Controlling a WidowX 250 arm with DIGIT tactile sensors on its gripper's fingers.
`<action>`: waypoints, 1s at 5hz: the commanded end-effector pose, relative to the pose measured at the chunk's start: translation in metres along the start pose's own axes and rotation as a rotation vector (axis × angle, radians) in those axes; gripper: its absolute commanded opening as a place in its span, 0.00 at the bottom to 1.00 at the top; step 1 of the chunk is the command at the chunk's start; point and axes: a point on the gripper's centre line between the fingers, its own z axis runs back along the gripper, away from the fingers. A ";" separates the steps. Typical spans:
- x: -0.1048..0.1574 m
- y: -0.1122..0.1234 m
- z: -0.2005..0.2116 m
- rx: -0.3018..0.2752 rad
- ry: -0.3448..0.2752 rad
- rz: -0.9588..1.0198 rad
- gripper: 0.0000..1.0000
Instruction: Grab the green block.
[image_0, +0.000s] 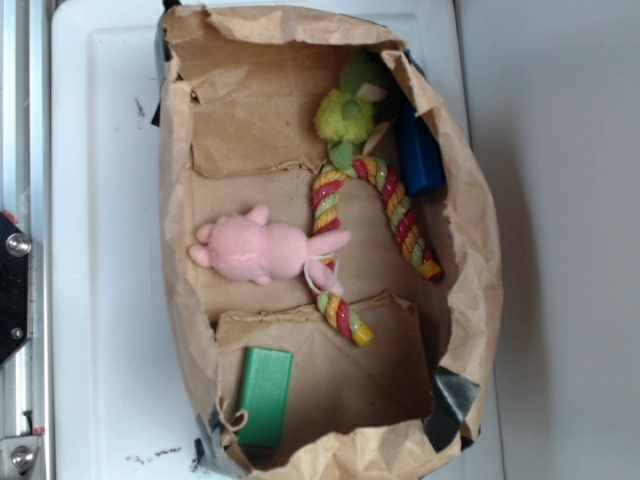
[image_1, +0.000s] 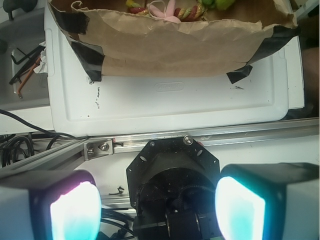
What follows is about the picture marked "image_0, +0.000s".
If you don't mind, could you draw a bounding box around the pink plush bunny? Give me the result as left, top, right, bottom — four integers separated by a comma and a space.
188, 205, 352, 296

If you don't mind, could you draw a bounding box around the brown paper bag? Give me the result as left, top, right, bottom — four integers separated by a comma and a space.
158, 2, 503, 479

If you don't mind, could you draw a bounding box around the black metal bracket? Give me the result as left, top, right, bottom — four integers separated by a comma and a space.
0, 212, 32, 367

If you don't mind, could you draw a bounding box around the blue wooden block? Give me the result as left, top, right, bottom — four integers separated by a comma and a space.
394, 100, 446, 197

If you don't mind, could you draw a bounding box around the green wooden block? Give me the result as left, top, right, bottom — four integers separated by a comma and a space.
238, 347, 294, 448

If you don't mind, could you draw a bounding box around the green fuzzy plush toy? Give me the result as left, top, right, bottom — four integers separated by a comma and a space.
314, 49, 392, 171

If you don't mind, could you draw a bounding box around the aluminium frame rail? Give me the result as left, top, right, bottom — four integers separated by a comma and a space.
1, 1, 58, 479

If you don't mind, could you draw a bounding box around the multicolour rope toy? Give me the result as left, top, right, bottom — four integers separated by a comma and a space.
312, 156, 443, 347

